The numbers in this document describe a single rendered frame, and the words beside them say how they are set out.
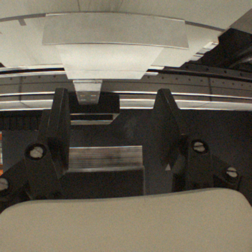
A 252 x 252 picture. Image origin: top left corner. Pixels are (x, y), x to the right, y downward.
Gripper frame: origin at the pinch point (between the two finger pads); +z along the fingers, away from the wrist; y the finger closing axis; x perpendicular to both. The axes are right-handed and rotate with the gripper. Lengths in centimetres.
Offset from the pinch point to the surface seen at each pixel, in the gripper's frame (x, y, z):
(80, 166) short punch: -8.9, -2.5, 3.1
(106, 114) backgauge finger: -18.0, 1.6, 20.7
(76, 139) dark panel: -45, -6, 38
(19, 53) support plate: 1.0, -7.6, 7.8
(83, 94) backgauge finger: -10.0, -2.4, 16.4
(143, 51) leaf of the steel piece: 1.4, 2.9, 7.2
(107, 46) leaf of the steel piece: 1.8, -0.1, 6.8
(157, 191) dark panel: -58, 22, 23
